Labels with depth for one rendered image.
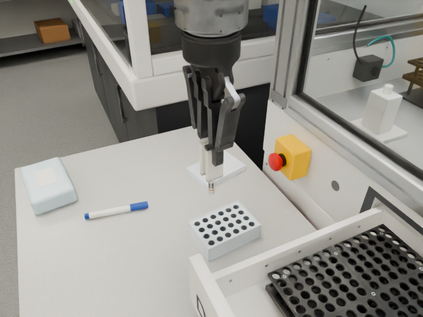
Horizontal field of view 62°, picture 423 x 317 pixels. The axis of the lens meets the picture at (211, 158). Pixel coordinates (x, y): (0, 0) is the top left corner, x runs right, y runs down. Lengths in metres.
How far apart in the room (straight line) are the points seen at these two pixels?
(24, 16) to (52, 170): 3.59
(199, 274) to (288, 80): 0.46
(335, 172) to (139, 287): 0.43
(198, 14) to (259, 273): 0.38
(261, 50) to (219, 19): 0.80
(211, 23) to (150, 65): 0.65
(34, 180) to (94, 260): 0.26
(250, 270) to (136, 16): 0.72
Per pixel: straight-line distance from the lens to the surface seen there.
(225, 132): 0.48
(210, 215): 0.74
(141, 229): 0.78
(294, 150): 0.74
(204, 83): 0.46
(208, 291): 0.47
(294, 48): 0.74
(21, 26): 4.45
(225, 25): 0.42
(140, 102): 1.09
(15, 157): 2.56
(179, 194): 0.84
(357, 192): 0.69
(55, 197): 0.85
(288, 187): 0.87
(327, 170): 0.74
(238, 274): 0.55
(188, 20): 0.42
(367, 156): 0.64
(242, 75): 1.20
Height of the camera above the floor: 1.33
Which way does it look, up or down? 37 degrees down
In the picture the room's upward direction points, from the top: straight up
